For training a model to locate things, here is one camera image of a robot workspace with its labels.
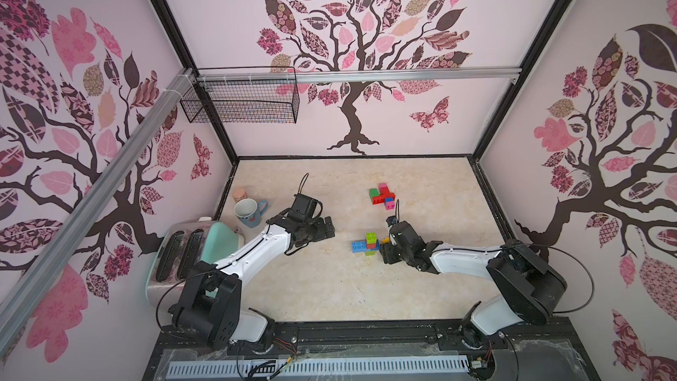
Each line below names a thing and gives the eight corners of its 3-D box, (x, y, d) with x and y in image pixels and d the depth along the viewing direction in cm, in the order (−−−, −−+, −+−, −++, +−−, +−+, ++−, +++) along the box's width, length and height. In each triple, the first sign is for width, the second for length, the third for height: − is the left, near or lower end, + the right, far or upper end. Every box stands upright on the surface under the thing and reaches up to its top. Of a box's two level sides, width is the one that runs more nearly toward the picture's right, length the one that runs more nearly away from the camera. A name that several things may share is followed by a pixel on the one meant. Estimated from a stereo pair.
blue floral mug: (239, 230, 98) (231, 217, 91) (245, 211, 104) (237, 197, 96) (264, 230, 98) (257, 217, 91) (268, 211, 104) (262, 197, 96)
